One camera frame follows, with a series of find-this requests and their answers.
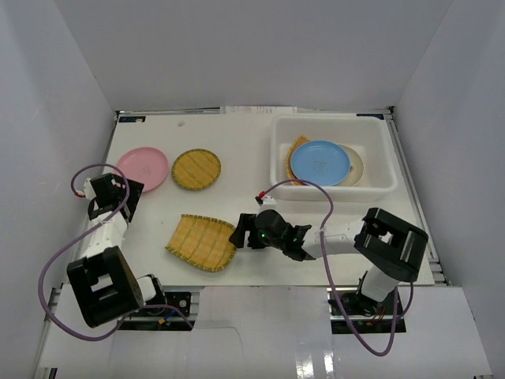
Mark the cream bear plate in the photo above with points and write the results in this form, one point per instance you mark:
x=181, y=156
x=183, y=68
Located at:
x=356, y=167

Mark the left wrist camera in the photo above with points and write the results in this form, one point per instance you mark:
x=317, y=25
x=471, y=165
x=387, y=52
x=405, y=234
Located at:
x=87, y=192

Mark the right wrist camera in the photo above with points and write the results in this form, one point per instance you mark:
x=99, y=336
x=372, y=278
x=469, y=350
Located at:
x=265, y=201

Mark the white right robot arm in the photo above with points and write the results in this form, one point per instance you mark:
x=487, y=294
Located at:
x=393, y=246

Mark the blue label sticker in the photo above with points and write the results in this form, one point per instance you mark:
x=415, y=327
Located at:
x=132, y=119
x=379, y=116

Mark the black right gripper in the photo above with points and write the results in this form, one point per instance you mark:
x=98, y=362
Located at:
x=246, y=223

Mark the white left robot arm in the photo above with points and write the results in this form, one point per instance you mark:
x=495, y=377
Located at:
x=102, y=281

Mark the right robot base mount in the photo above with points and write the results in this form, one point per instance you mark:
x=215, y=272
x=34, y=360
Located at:
x=367, y=317

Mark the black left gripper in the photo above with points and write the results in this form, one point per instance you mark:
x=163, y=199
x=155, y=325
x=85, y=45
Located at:
x=129, y=193

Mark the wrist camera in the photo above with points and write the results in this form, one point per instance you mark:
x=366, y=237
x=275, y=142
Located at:
x=265, y=201
x=87, y=192

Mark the pink plate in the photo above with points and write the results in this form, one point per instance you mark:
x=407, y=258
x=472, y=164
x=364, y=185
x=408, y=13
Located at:
x=146, y=165

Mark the blue bear plate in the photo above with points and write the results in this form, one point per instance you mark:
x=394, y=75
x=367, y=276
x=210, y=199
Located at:
x=322, y=162

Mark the round green-rimmed woven plate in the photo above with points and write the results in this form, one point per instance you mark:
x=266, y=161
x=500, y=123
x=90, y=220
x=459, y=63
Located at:
x=196, y=169

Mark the green-rimmed fan woven plate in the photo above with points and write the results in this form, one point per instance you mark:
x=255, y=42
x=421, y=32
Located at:
x=203, y=242

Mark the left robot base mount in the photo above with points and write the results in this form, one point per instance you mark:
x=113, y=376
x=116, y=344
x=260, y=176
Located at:
x=171, y=312

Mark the printed paper sheet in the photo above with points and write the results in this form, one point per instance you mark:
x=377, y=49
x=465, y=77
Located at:
x=272, y=110

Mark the white plastic bin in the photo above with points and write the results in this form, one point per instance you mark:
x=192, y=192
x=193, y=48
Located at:
x=369, y=137

